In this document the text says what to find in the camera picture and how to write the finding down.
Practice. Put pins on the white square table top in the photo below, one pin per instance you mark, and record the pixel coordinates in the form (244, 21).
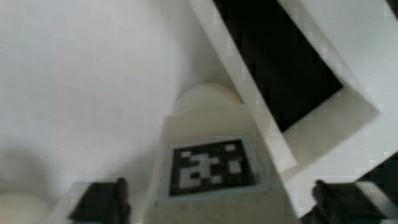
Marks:
(102, 58)

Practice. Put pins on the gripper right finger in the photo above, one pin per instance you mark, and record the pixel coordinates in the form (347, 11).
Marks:
(350, 203)

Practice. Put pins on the white table leg with tag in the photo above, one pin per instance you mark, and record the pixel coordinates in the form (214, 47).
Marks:
(215, 185)

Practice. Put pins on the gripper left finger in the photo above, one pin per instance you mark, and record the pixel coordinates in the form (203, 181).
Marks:
(96, 206)

